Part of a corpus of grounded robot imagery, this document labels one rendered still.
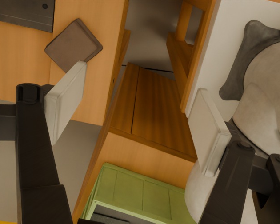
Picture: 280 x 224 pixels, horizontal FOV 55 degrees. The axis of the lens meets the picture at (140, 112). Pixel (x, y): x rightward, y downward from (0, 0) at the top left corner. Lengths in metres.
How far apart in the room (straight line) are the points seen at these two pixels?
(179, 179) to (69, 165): 1.15
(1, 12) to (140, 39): 0.96
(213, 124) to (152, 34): 1.36
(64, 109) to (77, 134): 1.62
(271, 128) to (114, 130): 0.49
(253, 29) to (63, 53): 0.39
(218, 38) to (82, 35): 0.29
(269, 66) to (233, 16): 0.15
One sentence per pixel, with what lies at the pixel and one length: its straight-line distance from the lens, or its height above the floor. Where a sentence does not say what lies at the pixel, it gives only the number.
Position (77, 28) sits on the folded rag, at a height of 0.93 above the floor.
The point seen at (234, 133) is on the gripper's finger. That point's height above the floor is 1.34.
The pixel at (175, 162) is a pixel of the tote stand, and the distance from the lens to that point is 0.86.
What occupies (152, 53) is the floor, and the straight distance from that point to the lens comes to 1.52.
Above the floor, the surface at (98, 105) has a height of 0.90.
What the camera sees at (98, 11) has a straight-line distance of 0.59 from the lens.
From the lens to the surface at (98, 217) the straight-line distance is 0.92.
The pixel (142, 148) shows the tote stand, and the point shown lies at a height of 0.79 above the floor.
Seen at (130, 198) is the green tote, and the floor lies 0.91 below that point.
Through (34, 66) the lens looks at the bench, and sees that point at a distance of 0.68.
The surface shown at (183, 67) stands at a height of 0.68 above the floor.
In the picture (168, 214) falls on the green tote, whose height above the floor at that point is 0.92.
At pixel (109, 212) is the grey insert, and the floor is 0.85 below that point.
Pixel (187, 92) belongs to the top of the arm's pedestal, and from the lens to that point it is 0.69.
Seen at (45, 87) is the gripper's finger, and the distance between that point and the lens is 0.17.
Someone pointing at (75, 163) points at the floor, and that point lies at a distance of 1.91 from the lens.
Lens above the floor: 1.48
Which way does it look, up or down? 64 degrees down
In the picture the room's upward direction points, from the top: 176 degrees counter-clockwise
